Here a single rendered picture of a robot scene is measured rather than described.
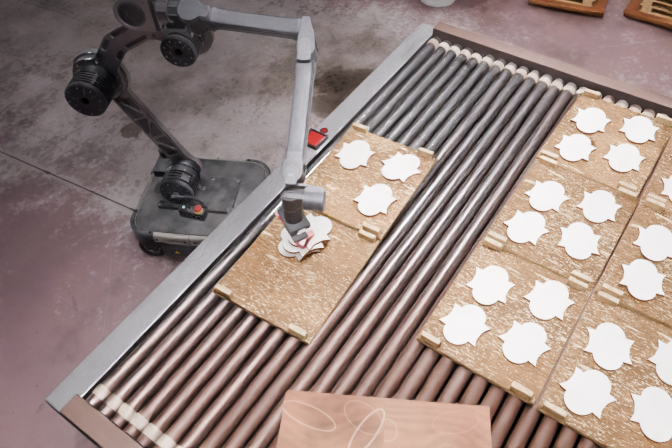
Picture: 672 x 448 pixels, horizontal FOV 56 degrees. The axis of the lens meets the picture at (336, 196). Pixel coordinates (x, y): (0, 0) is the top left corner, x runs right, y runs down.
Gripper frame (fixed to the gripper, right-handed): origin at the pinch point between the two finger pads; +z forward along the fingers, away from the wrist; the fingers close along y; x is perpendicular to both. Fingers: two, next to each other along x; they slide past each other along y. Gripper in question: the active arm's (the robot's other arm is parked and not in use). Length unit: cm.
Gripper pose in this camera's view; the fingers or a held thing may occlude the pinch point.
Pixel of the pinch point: (296, 236)
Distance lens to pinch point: 196.7
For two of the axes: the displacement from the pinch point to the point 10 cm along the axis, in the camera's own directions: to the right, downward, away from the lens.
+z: 0.4, 6.7, 7.4
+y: -4.8, -6.3, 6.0
